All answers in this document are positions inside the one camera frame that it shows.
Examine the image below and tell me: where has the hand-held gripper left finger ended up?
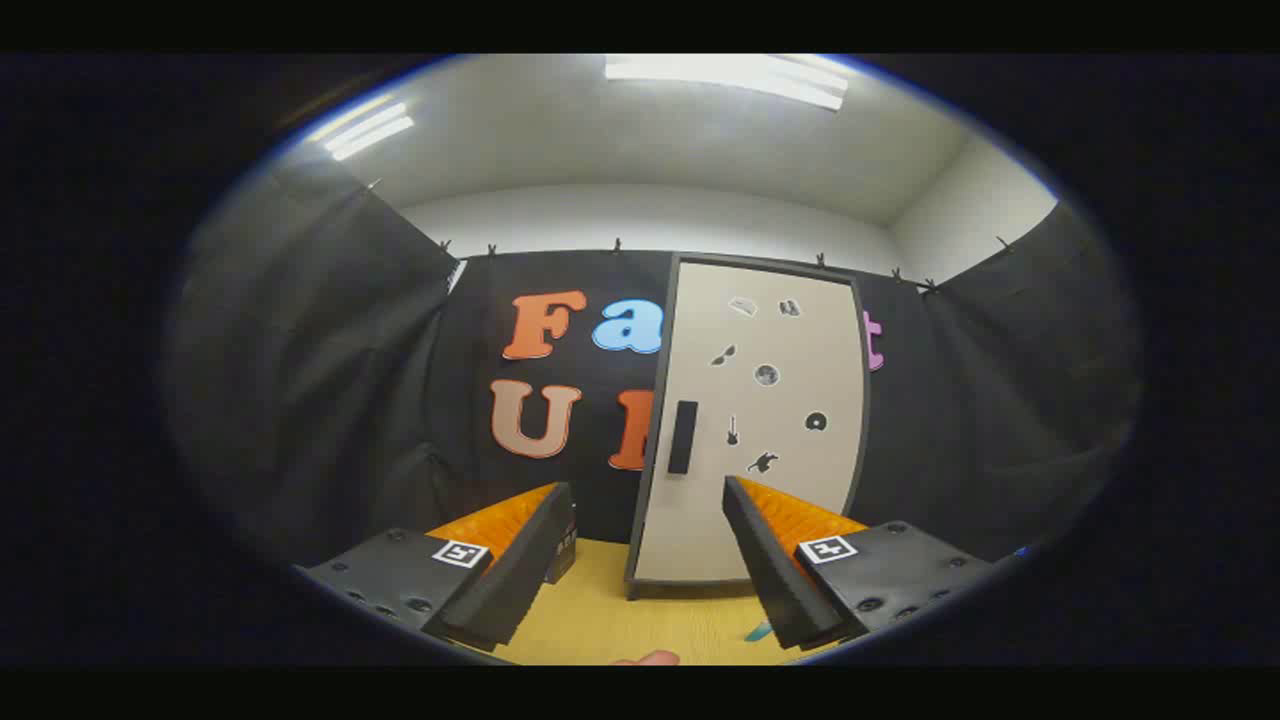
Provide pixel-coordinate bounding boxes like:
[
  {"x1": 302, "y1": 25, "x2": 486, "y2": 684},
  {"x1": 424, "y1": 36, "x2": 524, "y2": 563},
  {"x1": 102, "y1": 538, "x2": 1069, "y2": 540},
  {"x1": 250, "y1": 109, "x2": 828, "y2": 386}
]
[{"x1": 295, "y1": 482, "x2": 578, "y2": 653}]

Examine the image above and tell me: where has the dark navy book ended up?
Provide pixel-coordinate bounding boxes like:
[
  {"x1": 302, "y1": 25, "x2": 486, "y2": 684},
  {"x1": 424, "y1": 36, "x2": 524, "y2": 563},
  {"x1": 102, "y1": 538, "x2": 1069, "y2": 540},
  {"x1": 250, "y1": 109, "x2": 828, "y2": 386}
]
[{"x1": 545, "y1": 500, "x2": 579, "y2": 586}]

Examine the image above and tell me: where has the black door handle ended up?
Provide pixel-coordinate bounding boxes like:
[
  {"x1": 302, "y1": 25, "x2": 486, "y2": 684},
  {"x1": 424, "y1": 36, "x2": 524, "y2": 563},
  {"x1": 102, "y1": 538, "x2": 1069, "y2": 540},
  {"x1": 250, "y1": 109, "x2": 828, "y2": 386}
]
[{"x1": 667, "y1": 401, "x2": 699, "y2": 475}]

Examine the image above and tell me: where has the grey cabinet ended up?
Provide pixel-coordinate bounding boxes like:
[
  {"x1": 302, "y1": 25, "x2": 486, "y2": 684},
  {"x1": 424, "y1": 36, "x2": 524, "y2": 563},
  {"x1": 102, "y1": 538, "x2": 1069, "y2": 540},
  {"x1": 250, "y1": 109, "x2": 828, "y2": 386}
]
[{"x1": 625, "y1": 252, "x2": 871, "y2": 601}]

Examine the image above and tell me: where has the row of black clips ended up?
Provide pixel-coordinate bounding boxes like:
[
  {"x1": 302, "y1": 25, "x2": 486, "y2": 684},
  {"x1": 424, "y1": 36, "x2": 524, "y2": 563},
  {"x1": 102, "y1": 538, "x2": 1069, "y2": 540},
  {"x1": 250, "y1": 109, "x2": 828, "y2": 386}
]
[{"x1": 437, "y1": 236, "x2": 1013, "y2": 297}]

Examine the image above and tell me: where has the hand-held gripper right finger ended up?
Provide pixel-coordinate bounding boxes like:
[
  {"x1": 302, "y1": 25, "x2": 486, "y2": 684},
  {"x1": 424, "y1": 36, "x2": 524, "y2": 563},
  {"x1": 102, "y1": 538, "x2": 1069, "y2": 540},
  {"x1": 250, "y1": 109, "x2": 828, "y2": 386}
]
[{"x1": 722, "y1": 476, "x2": 993, "y2": 651}]

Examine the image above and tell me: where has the long ceiling light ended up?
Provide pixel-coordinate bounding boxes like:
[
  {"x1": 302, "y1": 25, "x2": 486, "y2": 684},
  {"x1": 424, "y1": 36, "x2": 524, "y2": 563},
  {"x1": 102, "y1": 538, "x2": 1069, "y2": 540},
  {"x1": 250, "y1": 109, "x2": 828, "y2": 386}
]
[{"x1": 605, "y1": 54, "x2": 849, "y2": 111}]

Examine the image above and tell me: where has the black backdrop cloth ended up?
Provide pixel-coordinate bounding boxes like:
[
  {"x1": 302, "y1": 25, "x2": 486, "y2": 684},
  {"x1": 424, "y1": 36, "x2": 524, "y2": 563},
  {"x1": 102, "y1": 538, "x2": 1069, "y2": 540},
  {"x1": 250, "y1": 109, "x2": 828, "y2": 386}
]
[{"x1": 165, "y1": 150, "x2": 1141, "y2": 601}]

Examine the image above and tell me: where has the white cabinet door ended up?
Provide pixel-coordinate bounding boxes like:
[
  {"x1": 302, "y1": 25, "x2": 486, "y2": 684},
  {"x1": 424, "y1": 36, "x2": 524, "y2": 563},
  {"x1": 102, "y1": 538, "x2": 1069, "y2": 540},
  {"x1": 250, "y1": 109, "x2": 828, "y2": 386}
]
[{"x1": 635, "y1": 262, "x2": 863, "y2": 584}]

